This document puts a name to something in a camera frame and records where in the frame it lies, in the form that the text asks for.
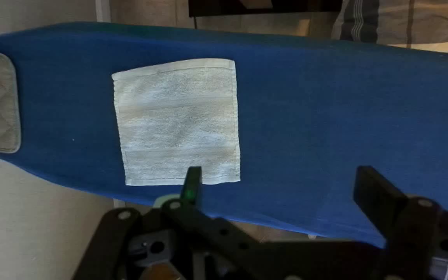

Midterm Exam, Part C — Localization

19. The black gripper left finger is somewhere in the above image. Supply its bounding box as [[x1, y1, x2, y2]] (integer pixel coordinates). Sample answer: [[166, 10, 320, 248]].
[[72, 166, 287, 280]]

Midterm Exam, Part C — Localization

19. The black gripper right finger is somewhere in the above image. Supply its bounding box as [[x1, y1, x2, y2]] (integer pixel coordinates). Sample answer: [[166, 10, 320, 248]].
[[351, 166, 448, 280]]

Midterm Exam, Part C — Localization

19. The white terry towel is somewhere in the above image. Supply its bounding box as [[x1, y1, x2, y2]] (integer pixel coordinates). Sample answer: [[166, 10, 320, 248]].
[[110, 58, 242, 187]]

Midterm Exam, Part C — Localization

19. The blue ironing board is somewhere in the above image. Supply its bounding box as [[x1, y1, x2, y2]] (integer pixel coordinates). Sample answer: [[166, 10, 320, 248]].
[[0, 21, 448, 250]]

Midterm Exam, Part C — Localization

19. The dark flat panel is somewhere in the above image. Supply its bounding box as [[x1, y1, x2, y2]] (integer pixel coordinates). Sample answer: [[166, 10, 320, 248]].
[[186, 0, 345, 19]]

